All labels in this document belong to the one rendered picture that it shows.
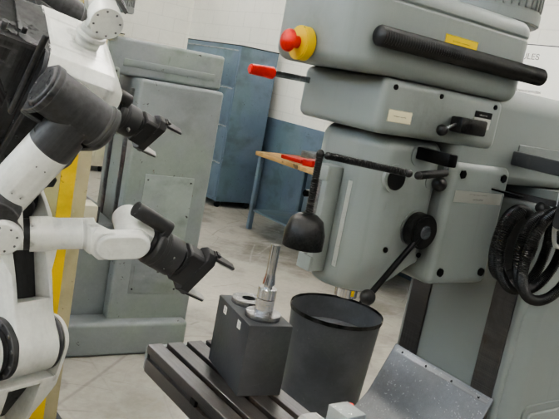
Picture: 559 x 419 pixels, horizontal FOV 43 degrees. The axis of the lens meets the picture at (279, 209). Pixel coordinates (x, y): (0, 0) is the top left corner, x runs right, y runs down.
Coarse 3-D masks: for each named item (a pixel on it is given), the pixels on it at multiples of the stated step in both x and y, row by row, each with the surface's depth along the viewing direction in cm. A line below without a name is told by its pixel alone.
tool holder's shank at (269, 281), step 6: (276, 246) 172; (270, 252) 173; (276, 252) 173; (270, 258) 173; (276, 258) 173; (270, 264) 173; (276, 264) 174; (270, 270) 173; (270, 276) 174; (264, 282) 174; (270, 282) 174; (270, 288) 175
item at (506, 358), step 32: (512, 192) 162; (544, 192) 158; (416, 288) 179; (448, 288) 171; (480, 288) 164; (544, 288) 156; (416, 320) 179; (448, 320) 171; (480, 320) 163; (512, 320) 156; (544, 320) 158; (416, 352) 179; (448, 352) 171; (480, 352) 162; (512, 352) 157; (544, 352) 161; (480, 384) 162; (512, 384) 159; (544, 384) 164; (512, 416) 160; (544, 416) 165
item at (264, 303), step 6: (258, 294) 175; (264, 294) 174; (270, 294) 174; (258, 300) 175; (264, 300) 174; (270, 300) 174; (258, 306) 175; (264, 306) 174; (270, 306) 174; (258, 312) 175; (264, 312) 174; (270, 312) 175
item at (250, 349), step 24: (240, 312) 177; (216, 336) 187; (240, 336) 173; (264, 336) 171; (288, 336) 174; (216, 360) 186; (240, 360) 172; (264, 360) 173; (240, 384) 172; (264, 384) 175
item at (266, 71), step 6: (252, 66) 131; (258, 66) 131; (264, 66) 132; (252, 72) 131; (258, 72) 131; (264, 72) 132; (270, 72) 132; (276, 72) 134; (282, 72) 135; (270, 78) 134; (288, 78) 136; (294, 78) 137; (300, 78) 137; (306, 78) 138
